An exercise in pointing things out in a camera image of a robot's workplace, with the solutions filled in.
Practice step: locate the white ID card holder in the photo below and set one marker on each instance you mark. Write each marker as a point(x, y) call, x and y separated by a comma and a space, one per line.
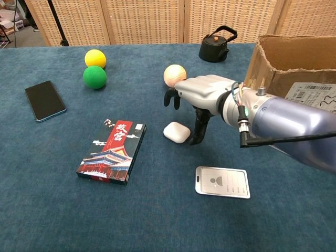
point(222, 182)

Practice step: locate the pink ball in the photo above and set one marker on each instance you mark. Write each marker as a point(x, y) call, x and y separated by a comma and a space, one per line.
point(173, 74)

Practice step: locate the blue carpet table cover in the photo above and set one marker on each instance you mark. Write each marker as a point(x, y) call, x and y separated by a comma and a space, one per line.
point(52, 210)

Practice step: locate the right lavender robot arm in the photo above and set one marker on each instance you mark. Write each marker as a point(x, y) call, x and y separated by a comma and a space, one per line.
point(288, 123)

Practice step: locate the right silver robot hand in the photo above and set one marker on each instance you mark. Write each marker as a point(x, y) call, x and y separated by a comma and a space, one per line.
point(202, 90)

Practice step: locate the white earbuds case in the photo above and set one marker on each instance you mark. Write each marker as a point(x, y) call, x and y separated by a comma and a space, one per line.
point(176, 132)

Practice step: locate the dark red palace print box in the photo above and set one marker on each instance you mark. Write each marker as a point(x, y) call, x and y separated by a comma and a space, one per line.
point(113, 155)

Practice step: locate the black smartphone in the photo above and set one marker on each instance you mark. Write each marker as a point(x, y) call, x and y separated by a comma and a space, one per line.
point(45, 101)

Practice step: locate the black cast iron teapot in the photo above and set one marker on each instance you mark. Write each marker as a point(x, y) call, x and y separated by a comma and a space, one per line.
point(211, 50)

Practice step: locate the yellow foam ball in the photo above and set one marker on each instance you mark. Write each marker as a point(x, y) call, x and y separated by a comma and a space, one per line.
point(95, 58)

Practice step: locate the brown cardboard box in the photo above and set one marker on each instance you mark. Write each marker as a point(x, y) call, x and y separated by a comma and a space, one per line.
point(283, 55)

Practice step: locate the black tripod stand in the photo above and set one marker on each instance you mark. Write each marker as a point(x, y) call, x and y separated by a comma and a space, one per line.
point(63, 42)

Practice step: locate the green foam ball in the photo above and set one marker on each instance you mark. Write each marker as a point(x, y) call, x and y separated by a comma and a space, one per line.
point(94, 77)

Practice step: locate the woven wicker folding screen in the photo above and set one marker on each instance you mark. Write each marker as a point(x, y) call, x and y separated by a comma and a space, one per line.
point(144, 21)

